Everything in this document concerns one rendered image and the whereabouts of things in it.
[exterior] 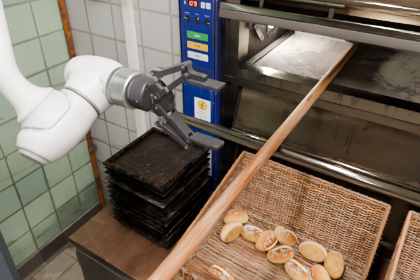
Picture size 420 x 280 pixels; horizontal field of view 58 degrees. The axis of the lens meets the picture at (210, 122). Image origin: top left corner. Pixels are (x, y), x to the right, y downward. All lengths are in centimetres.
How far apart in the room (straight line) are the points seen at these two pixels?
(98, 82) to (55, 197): 137
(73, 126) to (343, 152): 87
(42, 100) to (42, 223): 142
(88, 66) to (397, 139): 93
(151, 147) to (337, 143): 68
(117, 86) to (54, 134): 16
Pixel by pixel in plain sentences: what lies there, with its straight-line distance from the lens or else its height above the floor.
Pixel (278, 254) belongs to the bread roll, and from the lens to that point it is 141.
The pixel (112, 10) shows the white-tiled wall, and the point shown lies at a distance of 165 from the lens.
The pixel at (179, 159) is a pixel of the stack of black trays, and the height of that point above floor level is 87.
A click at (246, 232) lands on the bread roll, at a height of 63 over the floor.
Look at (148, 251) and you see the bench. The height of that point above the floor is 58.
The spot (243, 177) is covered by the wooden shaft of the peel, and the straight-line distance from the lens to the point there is 80.
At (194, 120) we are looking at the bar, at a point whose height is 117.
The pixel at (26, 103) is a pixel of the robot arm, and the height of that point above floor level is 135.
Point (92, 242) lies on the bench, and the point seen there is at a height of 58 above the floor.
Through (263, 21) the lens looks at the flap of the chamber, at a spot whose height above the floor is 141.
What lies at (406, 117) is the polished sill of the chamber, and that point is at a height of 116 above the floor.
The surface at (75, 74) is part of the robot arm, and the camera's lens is 91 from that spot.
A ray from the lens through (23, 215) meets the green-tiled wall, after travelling 210.
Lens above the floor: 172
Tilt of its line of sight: 32 degrees down
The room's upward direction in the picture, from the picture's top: straight up
